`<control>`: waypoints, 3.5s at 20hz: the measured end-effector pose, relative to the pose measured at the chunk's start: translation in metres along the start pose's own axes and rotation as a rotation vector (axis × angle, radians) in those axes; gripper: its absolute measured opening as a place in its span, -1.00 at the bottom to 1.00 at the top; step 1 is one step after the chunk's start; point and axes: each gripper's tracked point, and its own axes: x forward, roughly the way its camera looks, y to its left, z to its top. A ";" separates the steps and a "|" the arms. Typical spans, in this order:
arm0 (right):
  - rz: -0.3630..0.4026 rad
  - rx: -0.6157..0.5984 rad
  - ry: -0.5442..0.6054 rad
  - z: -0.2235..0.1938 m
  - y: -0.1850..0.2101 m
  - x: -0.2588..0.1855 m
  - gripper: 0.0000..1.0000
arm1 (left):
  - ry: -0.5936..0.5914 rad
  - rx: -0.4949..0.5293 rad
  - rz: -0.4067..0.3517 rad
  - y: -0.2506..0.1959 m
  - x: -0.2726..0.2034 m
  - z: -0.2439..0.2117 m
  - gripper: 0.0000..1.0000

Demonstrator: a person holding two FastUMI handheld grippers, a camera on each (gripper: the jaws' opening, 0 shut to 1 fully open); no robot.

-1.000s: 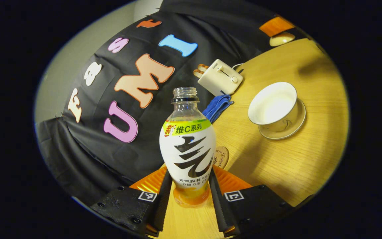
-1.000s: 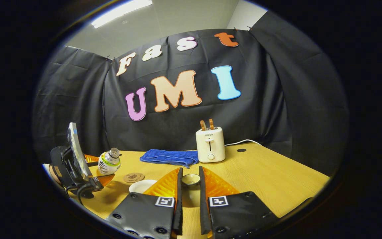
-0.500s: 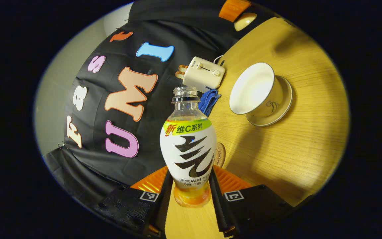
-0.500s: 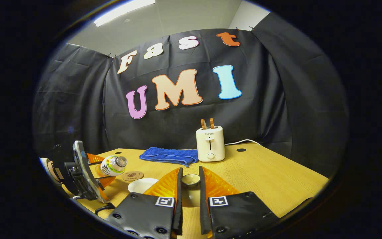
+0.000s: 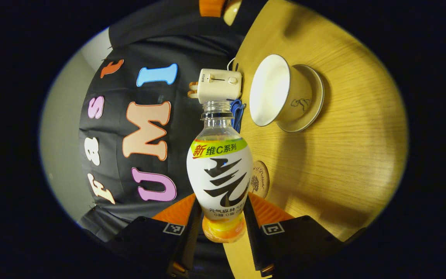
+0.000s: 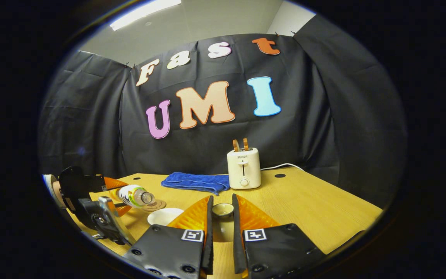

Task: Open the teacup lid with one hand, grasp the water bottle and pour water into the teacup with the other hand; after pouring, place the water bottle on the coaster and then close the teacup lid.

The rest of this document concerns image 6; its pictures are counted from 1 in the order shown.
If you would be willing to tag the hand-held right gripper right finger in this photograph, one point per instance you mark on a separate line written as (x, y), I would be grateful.
(277, 252)

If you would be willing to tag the brown toast slice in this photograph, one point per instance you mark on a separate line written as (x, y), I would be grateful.
(236, 146)
(245, 144)

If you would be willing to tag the blue towel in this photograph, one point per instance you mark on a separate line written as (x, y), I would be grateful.
(196, 182)

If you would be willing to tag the white teacup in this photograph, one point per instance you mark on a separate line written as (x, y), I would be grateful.
(165, 216)

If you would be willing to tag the clear labelled water bottle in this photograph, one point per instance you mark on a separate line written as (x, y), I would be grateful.
(136, 195)

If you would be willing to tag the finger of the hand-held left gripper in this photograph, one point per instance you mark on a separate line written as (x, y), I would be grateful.
(123, 209)
(97, 183)

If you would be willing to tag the white toaster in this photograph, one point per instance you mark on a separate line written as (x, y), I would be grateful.
(252, 170)

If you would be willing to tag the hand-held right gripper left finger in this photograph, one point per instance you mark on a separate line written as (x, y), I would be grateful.
(168, 252)

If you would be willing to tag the beige teacup lid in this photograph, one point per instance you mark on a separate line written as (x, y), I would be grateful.
(223, 226)

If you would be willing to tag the round brown coaster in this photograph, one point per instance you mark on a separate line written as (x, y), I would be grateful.
(157, 205)

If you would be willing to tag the black backdrop cloth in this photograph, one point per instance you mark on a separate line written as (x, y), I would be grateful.
(304, 131)

